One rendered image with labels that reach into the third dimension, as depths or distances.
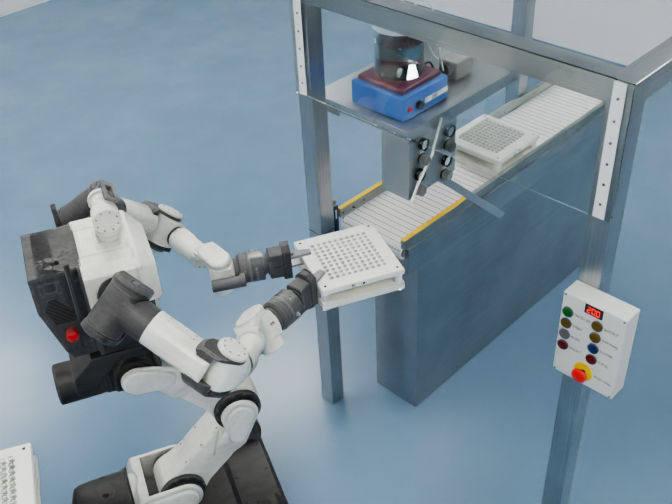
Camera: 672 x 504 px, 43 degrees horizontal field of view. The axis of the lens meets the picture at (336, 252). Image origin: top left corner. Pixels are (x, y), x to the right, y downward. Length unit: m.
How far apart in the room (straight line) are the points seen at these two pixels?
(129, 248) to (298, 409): 1.40
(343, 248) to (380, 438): 0.99
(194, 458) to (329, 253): 0.76
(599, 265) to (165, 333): 1.02
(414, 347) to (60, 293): 1.42
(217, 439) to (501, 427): 1.13
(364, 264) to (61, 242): 0.81
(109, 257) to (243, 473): 1.07
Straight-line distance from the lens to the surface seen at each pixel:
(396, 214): 2.85
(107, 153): 5.11
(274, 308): 2.25
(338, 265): 2.41
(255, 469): 2.93
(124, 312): 2.00
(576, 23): 6.02
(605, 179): 2.00
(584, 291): 2.16
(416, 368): 3.19
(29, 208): 4.77
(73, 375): 2.40
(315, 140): 2.63
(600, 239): 2.09
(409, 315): 3.04
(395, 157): 2.49
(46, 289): 2.15
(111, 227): 2.12
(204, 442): 2.69
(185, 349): 1.97
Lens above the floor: 2.46
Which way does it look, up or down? 37 degrees down
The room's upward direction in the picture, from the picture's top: 3 degrees counter-clockwise
